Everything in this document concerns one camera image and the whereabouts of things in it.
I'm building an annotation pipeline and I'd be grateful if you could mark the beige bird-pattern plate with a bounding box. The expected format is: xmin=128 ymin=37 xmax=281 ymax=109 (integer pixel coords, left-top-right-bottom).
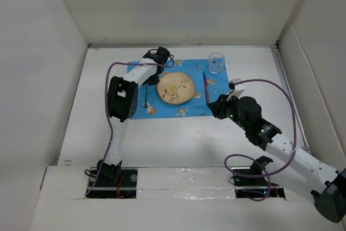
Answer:
xmin=156 ymin=72 xmax=196 ymax=105

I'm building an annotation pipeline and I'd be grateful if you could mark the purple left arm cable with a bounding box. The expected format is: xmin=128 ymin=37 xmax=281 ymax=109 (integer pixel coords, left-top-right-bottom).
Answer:
xmin=85 ymin=49 xmax=175 ymax=196

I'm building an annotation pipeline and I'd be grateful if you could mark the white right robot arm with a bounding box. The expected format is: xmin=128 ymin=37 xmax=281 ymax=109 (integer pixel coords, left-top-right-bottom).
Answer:
xmin=208 ymin=95 xmax=345 ymax=223

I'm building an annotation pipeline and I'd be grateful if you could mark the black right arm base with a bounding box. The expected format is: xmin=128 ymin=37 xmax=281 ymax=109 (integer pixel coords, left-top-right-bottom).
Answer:
xmin=229 ymin=156 xmax=285 ymax=200

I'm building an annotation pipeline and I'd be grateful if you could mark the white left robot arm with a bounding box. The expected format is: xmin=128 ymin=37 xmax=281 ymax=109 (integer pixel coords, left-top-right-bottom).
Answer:
xmin=103 ymin=47 xmax=173 ymax=166

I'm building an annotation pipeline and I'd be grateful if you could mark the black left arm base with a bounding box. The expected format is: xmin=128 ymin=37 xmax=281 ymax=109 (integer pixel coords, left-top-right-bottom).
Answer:
xmin=84 ymin=161 xmax=138 ymax=199

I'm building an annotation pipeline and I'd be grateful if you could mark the clear plastic cup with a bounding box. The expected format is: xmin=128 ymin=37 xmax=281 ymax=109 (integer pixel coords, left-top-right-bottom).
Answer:
xmin=208 ymin=52 xmax=226 ymax=74

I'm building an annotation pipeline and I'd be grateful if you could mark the iridescent fork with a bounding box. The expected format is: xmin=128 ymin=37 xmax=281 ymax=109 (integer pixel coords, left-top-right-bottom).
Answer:
xmin=143 ymin=84 xmax=149 ymax=109

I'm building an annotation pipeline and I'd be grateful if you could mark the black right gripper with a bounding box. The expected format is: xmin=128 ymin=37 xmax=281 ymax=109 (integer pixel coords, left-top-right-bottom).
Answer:
xmin=207 ymin=91 xmax=249 ymax=131

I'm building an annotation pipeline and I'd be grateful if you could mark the iridescent knife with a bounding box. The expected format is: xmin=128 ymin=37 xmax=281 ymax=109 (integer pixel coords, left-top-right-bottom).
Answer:
xmin=202 ymin=72 xmax=210 ymax=105

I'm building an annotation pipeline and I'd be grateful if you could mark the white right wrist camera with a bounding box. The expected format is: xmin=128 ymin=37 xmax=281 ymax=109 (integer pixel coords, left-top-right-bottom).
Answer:
xmin=227 ymin=78 xmax=245 ymax=101

